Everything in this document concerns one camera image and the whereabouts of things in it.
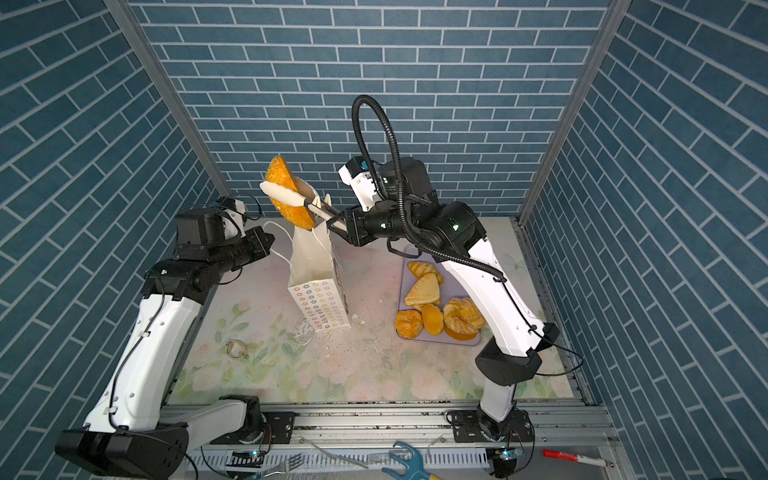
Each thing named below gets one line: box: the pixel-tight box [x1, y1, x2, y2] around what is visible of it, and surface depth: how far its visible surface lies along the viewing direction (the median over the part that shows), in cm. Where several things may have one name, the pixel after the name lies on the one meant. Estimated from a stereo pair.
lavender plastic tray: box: [397, 245, 481, 346], surface depth 91 cm
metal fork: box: [249, 453, 303, 480], surface depth 70 cm
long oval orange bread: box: [266, 156, 314, 228], surface depth 58 cm
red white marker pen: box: [542, 449, 613, 468], surface depth 71 cm
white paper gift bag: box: [288, 177, 351, 332], surface depth 79 cm
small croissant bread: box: [407, 261, 444, 285], surface depth 104 cm
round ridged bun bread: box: [395, 309, 423, 339], surface depth 90 cm
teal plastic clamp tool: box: [381, 441, 431, 480], surface depth 69 cm
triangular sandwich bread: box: [404, 272, 440, 311], surface depth 93 cm
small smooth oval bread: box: [422, 303, 444, 336], surface depth 90 cm
